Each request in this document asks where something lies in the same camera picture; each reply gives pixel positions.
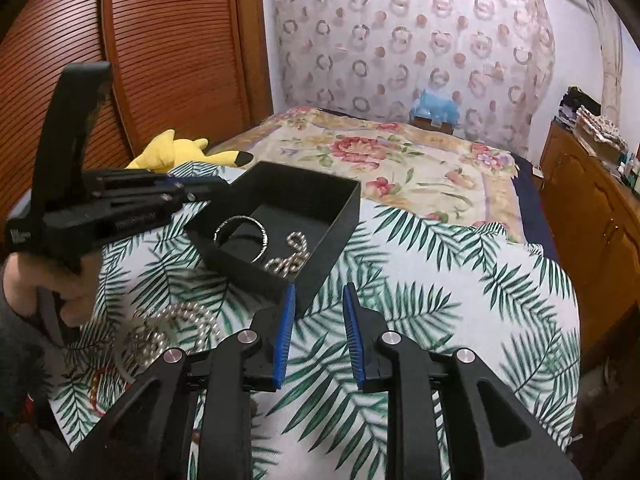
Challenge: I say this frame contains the blue plush toy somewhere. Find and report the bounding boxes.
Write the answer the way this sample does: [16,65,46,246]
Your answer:
[411,89,463,126]

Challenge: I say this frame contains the black folded clothes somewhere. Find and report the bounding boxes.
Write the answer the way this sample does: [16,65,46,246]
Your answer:
[561,86,601,117]

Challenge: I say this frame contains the pearl necklace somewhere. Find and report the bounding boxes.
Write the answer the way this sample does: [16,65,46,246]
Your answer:
[150,302,217,352]

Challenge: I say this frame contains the ring-patterned curtain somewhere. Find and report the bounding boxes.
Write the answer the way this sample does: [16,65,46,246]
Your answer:
[260,0,557,158]

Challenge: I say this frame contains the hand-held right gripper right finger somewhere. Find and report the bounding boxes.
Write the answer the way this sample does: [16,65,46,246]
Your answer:
[343,282,583,480]

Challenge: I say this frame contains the person's left hand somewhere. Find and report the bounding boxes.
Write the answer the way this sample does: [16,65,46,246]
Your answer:
[2,250,102,331]

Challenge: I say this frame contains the silver bangle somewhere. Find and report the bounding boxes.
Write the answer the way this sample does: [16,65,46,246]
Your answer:
[214,215,270,263]

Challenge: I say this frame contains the small cardboard box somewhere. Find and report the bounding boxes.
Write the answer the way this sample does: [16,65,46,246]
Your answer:
[414,116,455,135]

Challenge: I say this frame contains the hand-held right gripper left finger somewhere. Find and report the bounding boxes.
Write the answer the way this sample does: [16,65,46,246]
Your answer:
[65,282,297,480]

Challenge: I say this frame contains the red bead bracelet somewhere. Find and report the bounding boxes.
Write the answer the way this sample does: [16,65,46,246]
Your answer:
[86,364,132,412]

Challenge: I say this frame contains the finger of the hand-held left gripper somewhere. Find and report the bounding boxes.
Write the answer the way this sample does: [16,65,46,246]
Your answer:
[92,169,223,193]
[105,182,237,213]

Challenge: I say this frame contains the dark blue bed sheet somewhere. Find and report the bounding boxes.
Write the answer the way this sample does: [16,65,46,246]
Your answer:
[515,152,561,266]

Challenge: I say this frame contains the floral blanket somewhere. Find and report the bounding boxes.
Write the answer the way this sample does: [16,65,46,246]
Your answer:
[207,105,526,246]

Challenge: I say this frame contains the green leaf print blanket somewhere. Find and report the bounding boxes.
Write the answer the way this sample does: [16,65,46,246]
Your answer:
[10,165,581,480]

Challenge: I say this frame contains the wooden slatted wardrobe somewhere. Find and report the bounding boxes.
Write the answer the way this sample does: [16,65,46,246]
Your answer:
[0,0,275,221]

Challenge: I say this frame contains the white wrapped pipe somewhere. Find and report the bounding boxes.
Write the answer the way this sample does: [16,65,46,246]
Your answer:
[582,0,626,111]

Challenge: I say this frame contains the yellow plush toy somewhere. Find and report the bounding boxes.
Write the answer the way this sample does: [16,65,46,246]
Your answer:
[124,130,255,173]

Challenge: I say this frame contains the wooden cabinet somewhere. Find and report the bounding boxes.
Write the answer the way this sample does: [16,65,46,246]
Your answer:
[537,120,640,376]

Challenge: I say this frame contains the black jewelry box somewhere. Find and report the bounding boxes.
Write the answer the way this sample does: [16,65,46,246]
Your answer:
[184,161,362,317]

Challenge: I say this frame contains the patterned folded fabric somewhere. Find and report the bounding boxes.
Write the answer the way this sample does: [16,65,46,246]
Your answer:
[574,105,629,150]

